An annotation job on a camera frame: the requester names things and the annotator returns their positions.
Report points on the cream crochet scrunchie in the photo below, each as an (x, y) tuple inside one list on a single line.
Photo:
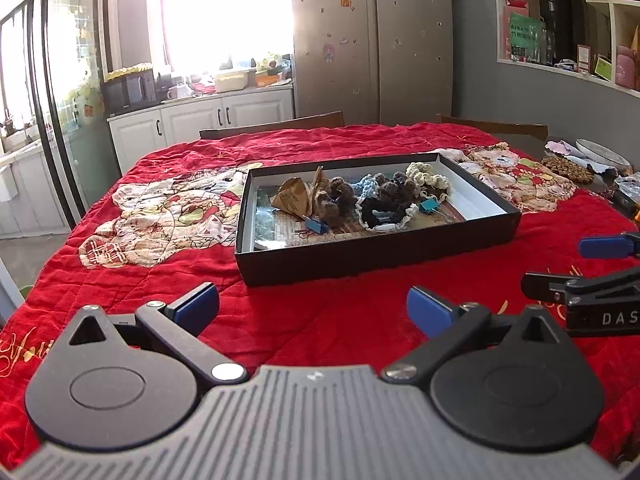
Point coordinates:
[(430, 176)]

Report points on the white kitchen cabinet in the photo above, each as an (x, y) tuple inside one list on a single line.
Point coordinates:
[(200, 120)]

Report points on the white wall shelf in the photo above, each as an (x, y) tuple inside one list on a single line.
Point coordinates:
[(600, 82)]

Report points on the cream plastic container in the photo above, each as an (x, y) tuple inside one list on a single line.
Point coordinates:
[(231, 81)]

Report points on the light blue crochet scrunchie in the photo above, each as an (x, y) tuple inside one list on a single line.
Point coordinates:
[(364, 186)]

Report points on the wooden bead trivet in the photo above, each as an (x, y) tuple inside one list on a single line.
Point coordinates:
[(567, 169)]

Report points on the silver double-door refrigerator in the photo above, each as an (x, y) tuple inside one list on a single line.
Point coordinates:
[(370, 40)]

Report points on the red printed blanket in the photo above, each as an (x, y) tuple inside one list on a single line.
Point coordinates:
[(175, 260)]

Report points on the light brown fuzzy scrunchie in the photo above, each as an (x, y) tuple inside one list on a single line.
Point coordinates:
[(337, 202)]

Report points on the blue binder clip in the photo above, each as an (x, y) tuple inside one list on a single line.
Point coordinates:
[(430, 206), (316, 226)]

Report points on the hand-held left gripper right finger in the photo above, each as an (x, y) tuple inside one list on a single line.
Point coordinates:
[(427, 310)]

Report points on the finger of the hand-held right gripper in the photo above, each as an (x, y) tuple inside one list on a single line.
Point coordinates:
[(540, 285), (602, 247)]

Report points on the white mug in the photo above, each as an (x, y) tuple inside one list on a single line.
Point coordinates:
[(177, 92)]

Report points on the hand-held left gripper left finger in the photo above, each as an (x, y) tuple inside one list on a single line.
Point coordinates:
[(197, 305)]

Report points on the black microwave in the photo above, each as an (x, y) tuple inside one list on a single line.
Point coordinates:
[(129, 92)]

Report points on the brown scrunchie white trim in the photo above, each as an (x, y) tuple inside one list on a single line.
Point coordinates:
[(437, 194)]

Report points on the red paper bag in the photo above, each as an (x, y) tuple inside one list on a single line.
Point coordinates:
[(516, 8)]

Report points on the white hanging bin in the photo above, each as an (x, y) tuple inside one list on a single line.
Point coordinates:
[(7, 185)]

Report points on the orange box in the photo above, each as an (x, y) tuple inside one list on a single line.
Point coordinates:
[(267, 79)]

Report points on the black framed glass door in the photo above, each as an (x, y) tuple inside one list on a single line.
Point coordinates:
[(55, 85)]

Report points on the clear drinking glasses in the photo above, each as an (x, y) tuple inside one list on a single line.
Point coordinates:
[(542, 46)]

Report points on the green card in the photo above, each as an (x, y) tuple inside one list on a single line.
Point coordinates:
[(522, 37)]

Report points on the black scrunchie white trim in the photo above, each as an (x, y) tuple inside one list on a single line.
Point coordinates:
[(380, 215)]

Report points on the black shallow box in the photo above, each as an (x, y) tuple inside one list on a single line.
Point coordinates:
[(375, 260)]

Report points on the doll fridge sticker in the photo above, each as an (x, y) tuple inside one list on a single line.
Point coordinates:
[(329, 53)]

